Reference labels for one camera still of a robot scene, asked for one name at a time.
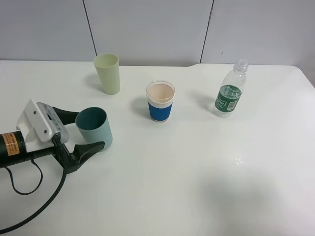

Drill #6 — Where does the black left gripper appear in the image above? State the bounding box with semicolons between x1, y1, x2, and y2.
23;107;105;173

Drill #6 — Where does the teal green plastic cup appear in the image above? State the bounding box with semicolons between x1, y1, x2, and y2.
75;107;113;151

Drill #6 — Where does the thin black looped cable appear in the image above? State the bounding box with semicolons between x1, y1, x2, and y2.
5;157;43;195

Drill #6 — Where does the light green tall plastic cup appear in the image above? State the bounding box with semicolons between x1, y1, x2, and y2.
93;54;120;95

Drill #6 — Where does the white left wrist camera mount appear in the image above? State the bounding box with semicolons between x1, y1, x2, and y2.
16;99;69;153

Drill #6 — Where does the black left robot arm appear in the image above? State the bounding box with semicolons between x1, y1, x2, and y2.
0;102;105;174

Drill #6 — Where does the clear water bottle green label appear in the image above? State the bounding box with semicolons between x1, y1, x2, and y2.
214;59;249;118

